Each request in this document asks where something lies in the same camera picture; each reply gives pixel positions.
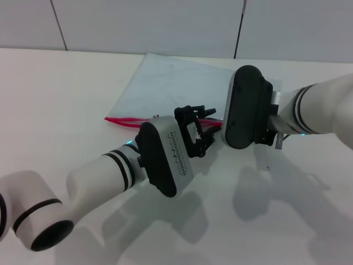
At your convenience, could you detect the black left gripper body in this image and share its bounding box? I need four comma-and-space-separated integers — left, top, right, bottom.
174, 106, 207, 155

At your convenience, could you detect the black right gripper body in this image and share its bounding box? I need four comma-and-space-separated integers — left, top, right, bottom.
254, 78, 277, 146

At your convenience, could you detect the clear document bag red zipper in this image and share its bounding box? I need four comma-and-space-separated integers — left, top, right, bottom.
104, 52, 283, 133

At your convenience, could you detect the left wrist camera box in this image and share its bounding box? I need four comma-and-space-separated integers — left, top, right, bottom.
136, 115, 194, 198

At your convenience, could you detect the metal screw right wrist mount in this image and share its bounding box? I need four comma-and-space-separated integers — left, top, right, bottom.
275, 131, 285, 150

